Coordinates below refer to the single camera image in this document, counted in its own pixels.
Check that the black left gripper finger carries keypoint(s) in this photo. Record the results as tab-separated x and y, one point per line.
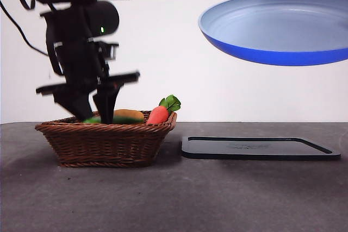
107	104
77	105

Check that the green pepper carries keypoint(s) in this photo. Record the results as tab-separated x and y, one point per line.
127	120

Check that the blue round plate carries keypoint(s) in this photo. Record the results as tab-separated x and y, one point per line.
272	25

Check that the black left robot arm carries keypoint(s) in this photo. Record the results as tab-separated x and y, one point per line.
70	17

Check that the yellow-brown potato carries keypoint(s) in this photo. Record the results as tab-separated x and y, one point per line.
129	113

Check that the brown wicker basket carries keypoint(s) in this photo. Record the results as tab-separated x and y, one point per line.
108	145

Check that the orange carrot with green leaves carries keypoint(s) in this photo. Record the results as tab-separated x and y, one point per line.
157	115

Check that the black flat tray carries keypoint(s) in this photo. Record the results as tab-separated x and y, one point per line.
258	156

